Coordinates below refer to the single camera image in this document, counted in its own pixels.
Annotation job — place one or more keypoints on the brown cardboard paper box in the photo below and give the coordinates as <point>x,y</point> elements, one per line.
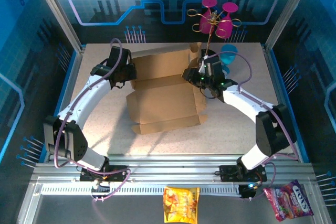
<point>165,103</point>

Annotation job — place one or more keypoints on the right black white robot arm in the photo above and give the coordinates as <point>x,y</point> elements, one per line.
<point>244,100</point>

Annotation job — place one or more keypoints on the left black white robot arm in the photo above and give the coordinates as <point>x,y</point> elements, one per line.
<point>78,103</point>

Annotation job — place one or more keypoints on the blue plastic cup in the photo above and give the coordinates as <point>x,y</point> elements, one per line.
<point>229,54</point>

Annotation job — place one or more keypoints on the pink stemmed glass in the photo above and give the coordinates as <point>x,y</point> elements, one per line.
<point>225,27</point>
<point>206,23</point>

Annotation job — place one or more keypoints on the black controller module with light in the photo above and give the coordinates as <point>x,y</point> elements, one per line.
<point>248,191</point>

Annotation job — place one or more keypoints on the white connector module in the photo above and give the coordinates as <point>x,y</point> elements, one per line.
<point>101,186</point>

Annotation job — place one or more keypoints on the yellow snack bag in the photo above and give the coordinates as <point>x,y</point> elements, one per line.
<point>181,204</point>

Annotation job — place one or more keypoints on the purple candy bag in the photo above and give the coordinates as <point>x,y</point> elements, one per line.
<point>288,203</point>

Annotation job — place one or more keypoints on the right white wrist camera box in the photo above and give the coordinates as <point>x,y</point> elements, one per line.
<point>205,64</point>

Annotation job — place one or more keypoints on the aluminium frame post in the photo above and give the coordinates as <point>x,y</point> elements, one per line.
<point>287,9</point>
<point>56,9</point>

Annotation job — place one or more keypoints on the aluminium frame rail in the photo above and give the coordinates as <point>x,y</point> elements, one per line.
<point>173,167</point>

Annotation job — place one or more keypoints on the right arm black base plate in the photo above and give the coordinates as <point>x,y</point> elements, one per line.
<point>228,173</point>

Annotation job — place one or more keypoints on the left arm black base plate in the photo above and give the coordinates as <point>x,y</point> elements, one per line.
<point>119,174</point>

